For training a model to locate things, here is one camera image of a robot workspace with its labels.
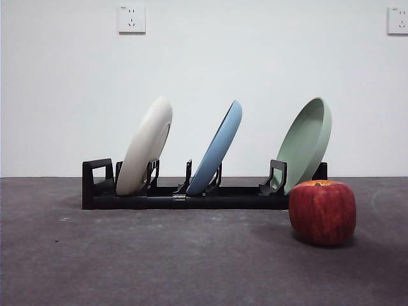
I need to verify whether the pale yellow plate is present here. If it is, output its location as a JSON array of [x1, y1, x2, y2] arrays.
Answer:
[[116, 95, 173, 196]]

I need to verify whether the red apple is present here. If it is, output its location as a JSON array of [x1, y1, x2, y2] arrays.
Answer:
[[288, 179, 357, 246]]

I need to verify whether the blue plate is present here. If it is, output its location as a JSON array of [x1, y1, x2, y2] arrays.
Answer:
[[186, 99, 243, 197]]

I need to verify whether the black plate rack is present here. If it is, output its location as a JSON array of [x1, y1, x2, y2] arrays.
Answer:
[[82, 158, 328, 211]]

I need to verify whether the green plate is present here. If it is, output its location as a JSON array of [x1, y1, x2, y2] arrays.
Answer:
[[274, 97, 333, 196]]

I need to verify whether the white wall socket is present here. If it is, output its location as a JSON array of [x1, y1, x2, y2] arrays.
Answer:
[[118, 4, 147, 35], [387, 6, 408, 36]]

